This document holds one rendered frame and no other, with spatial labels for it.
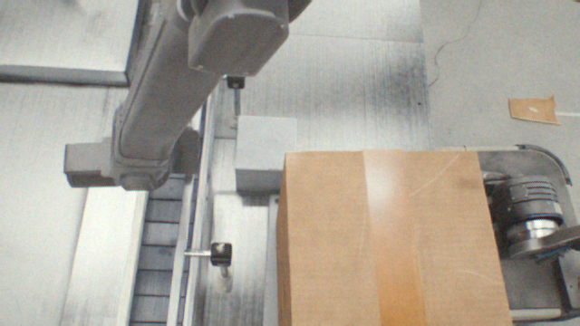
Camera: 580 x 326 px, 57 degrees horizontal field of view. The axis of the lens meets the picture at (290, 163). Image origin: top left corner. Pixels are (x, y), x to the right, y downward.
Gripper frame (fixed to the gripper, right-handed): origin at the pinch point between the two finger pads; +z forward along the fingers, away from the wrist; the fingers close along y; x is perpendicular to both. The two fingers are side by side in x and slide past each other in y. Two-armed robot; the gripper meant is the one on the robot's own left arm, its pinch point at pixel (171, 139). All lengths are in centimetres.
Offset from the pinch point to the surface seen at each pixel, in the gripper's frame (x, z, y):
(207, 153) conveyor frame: 3.1, 4.6, -5.2
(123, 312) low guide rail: 22.1, -15.4, 3.9
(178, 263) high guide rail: 14.3, -15.3, -3.6
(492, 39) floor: -22, 135, -108
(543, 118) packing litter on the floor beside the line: 6, 111, -122
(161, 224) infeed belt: 13.1, -3.6, 0.8
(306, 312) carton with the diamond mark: 11.2, -33.5, -19.5
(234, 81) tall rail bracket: -9.5, 3.3, -9.3
